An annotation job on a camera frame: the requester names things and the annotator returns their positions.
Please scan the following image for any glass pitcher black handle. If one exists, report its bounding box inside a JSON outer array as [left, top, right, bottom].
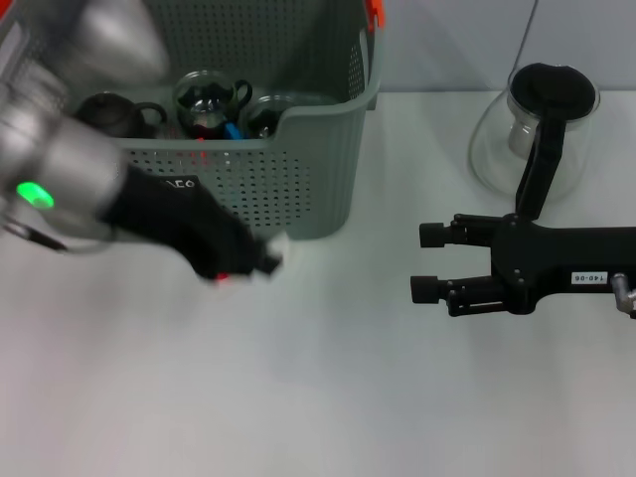
[[467, 62, 602, 216]]

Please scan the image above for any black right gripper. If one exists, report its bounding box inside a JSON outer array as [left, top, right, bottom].
[[409, 211, 636, 319]]

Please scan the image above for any grey perforated storage bin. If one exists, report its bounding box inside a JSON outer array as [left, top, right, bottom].
[[0, 0, 388, 242]]

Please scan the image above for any dark clay teapot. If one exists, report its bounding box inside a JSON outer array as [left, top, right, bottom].
[[77, 91, 169, 139]]

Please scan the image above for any right gripper cable plug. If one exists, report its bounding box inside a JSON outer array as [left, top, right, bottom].
[[610, 271, 636, 320]]

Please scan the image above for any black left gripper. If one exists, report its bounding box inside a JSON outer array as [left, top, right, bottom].
[[98, 167, 285, 288]]

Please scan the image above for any glass teacup black sleeve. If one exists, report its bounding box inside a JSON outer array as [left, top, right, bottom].
[[172, 69, 254, 141], [245, 93, 299, 141]]

